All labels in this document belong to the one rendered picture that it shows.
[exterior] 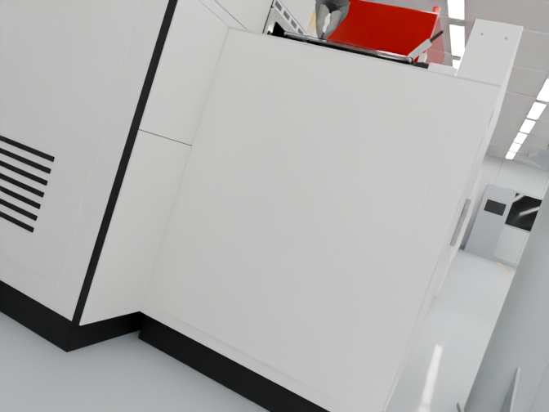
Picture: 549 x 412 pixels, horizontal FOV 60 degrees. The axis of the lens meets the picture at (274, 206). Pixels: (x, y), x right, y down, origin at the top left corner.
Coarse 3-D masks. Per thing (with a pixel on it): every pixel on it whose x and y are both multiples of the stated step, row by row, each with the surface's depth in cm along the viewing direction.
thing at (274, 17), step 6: (270, 12) 128; (276, 12) 129; (270, 18) 128; (276, 18) 130; (282, 18) 133; (270, 24) 129; (276, 24) 133; (282, 24) 134; (288, 24) 138; (264, 30) 129; (270, 30) 130; (282, 30) 138; (288, 30) 139; (294, 30) 142
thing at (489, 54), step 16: (480, 32) 98; (496, 32) 97; (512, 32) 96; (480, 48) 98; (496, 48) 97; (512, 48) 96; (464, 64) 99; (480, 64) 98; (496, 64) 97; (512, 64) 113; (480, 80) 98; (496, 80) 97; (496, 112) 125
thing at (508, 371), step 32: (544, 160) 138; (544, 224) 134; (544, 256) 132; (512, 288) 139; (544, 288) 131; (512, 320) 135; (544, 320) 131; (512, 352) 134; (544, 352) 132; (480, 384) 139; (512, 384) 132; (544, 384) 137
